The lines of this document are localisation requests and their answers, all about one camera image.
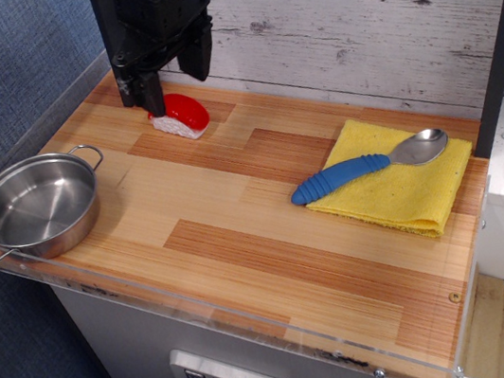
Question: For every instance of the red and white toy sushi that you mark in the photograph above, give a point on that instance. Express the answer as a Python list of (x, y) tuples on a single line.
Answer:
[(184, 117)]

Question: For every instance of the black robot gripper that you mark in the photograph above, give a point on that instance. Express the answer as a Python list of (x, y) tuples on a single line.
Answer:
[(156, 33)]

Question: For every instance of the stainless steel pot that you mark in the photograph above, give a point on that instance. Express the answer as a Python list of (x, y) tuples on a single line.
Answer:
[(49, 202)]

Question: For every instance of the grey toy fridge cabinet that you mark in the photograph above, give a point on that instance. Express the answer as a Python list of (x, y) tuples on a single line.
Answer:
[(133, 342)]

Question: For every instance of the blue handled metal spoon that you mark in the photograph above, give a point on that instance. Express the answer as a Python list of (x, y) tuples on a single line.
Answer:
[(421, 148)]

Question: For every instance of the clear acrylic table guard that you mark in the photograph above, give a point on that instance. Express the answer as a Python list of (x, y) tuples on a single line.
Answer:
[(205, 227)]

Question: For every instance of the yellow folded cloth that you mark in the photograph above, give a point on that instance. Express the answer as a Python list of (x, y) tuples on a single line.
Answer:
[(417, 199)]

